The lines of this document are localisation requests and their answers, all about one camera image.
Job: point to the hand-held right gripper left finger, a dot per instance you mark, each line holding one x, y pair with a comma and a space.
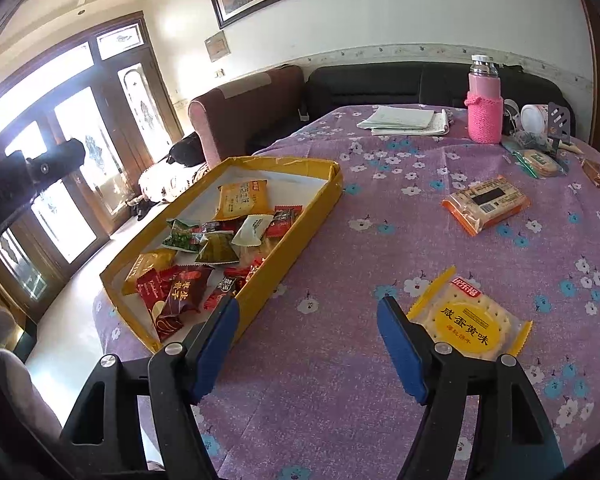
215, 350

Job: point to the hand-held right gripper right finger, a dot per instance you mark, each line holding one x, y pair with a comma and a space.
402, 355

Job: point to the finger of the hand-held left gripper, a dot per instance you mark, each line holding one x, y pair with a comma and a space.
50, 165

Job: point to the white red printed packet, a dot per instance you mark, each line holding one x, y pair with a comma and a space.
214, 302

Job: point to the brown red snack packet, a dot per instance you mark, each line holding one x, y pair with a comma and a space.
185, 287

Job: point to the yellow round-label cracker packet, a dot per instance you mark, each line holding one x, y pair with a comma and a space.
472, 327

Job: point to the olive green snack packet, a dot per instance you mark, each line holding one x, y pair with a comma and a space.
217, 250

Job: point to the plain yellow snack packet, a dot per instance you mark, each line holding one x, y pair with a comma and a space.
147, 265

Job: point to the yellow rimmed white tray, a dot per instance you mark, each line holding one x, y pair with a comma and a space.
305, 227

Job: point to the dark brown candy packet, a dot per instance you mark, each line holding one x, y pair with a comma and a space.
226, 286

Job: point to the wooden glass doors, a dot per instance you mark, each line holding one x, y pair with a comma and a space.
112, 125

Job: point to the red candy packet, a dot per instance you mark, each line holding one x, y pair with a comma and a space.
282, 220
237, 272

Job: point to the dark red script packet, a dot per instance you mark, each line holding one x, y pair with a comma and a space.
150, 292

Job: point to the clear breadstick packet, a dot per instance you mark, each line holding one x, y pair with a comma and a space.
262, 255

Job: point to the white fluffy blanket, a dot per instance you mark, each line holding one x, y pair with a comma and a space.
165, 185

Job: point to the purple floral tablecloth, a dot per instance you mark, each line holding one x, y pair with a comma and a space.
380, 240

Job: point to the green pea snack packet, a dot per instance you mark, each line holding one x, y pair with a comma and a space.
180, 236

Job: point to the white snack packet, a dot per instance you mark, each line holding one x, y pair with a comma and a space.
252, 229

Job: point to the black bundle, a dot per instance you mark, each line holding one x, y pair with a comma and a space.
185, 152

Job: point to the orange cracker packet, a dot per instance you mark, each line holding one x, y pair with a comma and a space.
242, 200

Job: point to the orange biscuit packet dark label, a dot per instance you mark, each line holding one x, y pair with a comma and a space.
480, 205

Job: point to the person's grey clothing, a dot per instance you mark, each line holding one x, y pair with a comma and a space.
25, 400

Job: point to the maroon armchair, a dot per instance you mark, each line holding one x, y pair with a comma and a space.
240, 110

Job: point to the white notebook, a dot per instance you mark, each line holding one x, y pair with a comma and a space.
440, 127

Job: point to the green white biscuit packet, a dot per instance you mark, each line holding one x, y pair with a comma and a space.
537, 162

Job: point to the white paper sheets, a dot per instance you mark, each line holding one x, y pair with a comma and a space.
400, 117

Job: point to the dark clear packet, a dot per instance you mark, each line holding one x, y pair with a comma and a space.
527, 140

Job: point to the pink sleeved bottle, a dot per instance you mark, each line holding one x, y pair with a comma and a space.
485, 110

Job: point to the white cup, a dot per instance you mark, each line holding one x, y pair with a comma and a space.
534, 119

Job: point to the black sofa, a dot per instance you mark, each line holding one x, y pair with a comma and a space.
380, 85

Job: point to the wall electrical panel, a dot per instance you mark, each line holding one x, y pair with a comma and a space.
217, 46

